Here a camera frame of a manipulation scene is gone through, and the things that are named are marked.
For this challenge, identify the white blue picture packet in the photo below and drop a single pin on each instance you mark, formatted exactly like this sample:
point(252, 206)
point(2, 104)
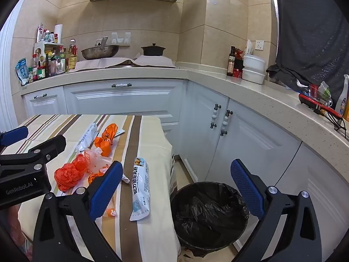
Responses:
point(141, 188)

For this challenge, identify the yellow cooking oil bottle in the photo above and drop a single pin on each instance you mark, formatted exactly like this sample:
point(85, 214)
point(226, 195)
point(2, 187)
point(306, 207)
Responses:
point(72, 58)

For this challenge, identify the dark olive oil bottle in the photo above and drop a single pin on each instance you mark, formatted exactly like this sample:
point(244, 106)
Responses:
point(231, 62)

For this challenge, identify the striped tablecloth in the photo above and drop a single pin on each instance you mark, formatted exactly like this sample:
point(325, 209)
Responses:
point(152, 133)

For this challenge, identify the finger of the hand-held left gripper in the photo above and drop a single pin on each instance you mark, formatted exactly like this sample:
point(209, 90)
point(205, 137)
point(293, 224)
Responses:
point(13, 136)
point(51, 147)

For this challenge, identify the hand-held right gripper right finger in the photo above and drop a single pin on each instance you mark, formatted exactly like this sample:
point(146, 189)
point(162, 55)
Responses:
point(248, 189)

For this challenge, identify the black lidded pot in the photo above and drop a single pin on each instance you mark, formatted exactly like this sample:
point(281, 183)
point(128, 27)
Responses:
point(153, 50)

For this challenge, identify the small orange bag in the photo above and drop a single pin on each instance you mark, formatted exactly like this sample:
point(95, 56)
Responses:
point(81, 163)

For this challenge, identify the white lidded container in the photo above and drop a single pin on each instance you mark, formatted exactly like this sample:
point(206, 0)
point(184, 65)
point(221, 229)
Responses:
point(255, 62)
point(253, 76)

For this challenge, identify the black lined trash bin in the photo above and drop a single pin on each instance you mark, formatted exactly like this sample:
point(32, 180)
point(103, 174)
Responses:
point(210, 215)

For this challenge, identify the spice rack with bottles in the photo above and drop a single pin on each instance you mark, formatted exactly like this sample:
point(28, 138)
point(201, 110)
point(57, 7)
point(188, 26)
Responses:
point(51, 62)

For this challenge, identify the white paper bag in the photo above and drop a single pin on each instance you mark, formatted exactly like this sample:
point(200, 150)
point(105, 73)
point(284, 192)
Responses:
point(248, 47)

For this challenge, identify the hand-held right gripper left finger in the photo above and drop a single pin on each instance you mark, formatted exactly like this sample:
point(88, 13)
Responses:
point(105, 189)

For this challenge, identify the plain orange plastic bag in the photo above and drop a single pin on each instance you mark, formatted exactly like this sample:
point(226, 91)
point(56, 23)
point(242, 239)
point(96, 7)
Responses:
point(103, 146)

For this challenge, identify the red flat appliance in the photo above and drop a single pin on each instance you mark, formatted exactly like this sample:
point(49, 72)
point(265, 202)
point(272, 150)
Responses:
point(308, 99)

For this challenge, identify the printed orange snack packet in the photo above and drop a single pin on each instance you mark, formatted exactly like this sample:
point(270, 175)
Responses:
point(110, 131)

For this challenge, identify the long white packet blue text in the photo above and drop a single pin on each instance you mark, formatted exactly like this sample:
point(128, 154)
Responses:
point(87, 137)

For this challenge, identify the beige stone countertop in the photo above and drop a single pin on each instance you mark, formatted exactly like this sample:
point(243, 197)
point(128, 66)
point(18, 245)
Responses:
point(286, 106)

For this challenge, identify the beige stove cover cloth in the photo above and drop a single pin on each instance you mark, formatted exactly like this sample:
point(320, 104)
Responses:
point(152, 61)

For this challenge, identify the red packets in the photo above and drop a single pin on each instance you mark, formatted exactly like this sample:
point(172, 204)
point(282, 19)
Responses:
point(238, 67)

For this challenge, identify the clear orange printed plastic bag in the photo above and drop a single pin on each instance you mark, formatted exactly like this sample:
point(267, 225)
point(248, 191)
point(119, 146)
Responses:
point(96, 161)

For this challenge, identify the green white packets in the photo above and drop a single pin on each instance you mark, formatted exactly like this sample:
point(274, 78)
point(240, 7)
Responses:
point(323, 92)

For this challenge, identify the paper towel roll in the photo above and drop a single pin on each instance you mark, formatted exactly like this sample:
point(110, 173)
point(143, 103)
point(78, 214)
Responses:
point(58, 34)

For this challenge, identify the white spray bottle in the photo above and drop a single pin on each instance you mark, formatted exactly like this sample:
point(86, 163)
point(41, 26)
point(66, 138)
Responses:
point(343, 101)

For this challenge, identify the large orange bag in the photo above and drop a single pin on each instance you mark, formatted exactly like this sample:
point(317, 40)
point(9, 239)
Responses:
point(66, 177)

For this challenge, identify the small orange white wrapper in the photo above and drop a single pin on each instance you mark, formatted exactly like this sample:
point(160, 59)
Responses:
point(111, 213)

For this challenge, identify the white paper slip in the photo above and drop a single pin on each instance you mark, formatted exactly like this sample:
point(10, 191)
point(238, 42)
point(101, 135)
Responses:
point(120, 132)

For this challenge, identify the blue seasoning packet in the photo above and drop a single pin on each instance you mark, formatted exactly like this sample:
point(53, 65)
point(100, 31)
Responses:
point(21, 72)

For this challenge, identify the white wall outlet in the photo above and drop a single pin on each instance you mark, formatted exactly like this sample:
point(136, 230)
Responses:
point(259, 45)

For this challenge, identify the steel wok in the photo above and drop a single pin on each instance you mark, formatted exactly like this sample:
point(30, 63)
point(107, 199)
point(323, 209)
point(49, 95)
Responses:
point(99, 52)

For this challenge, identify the dark curtain cloth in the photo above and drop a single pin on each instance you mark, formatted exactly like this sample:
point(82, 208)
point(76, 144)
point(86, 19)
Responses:
point(310, 32)

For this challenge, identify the white spice rack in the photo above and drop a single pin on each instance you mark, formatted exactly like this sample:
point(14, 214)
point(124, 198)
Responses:
point(41, 47)

